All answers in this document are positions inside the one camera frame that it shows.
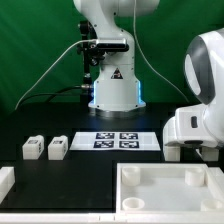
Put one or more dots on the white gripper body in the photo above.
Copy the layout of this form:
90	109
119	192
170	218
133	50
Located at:
193	125

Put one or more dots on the white square table top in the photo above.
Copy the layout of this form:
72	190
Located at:
168	187

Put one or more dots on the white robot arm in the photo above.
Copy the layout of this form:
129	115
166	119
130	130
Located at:
118	90

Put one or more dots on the white sheet with AprilTags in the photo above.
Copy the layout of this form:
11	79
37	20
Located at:
131	141

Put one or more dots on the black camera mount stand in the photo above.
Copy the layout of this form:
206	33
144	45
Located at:
91	57

